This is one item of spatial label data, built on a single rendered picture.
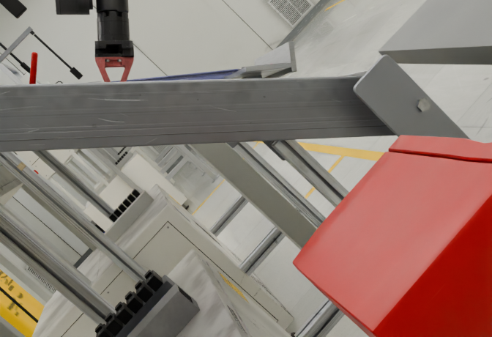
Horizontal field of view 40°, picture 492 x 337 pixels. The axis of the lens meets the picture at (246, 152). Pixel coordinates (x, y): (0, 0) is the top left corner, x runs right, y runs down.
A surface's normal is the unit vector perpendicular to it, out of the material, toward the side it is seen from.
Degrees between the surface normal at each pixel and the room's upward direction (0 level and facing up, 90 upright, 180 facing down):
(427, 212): 0
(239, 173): 90
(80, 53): 90
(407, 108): 90
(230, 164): 90
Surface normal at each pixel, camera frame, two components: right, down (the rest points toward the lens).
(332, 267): -0.72, -0.68
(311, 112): 0.18, 0.04
